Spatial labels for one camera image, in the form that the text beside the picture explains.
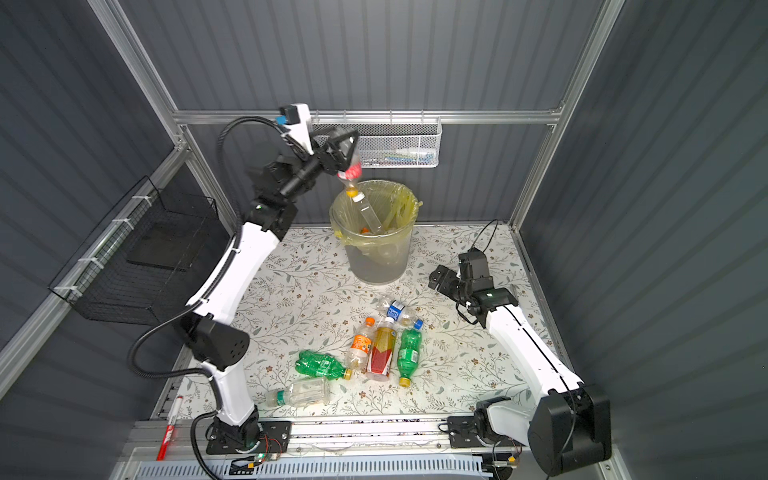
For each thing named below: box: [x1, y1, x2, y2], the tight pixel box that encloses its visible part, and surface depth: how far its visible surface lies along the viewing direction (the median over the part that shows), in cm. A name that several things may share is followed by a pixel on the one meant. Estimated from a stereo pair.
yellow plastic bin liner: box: [329, 180, 423, 249], surface depth 96 cm
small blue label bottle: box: [383, 300, 415, 327], surface depth 93 cm
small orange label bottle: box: [347, 316, 377, 372], surface depth 85 cm
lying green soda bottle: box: [294, 350, 353, 381], surface depth 84 cm
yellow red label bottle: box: [366, 317, 398, 382], surface depth 84 cm
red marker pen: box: [156, 396, 183, 461], surface depth 75 cm
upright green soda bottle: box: [397, 328, 423, 388], surface depth 84 cm
